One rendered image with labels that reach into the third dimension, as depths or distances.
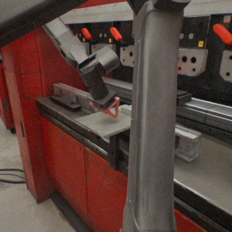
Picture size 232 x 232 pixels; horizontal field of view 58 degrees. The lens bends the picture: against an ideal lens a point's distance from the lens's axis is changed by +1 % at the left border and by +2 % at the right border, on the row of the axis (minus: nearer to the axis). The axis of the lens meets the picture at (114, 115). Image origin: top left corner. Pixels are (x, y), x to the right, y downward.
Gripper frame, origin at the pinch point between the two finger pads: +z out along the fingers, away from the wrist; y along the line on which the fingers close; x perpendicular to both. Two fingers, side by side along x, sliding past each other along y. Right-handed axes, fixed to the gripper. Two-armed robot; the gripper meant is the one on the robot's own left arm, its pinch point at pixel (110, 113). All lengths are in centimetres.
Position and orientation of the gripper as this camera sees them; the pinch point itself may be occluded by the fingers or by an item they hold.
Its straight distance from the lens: 75.1
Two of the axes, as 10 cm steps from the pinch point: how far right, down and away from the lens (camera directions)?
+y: -6.4, -3.0, 7.1
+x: -6.8, 6.6, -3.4
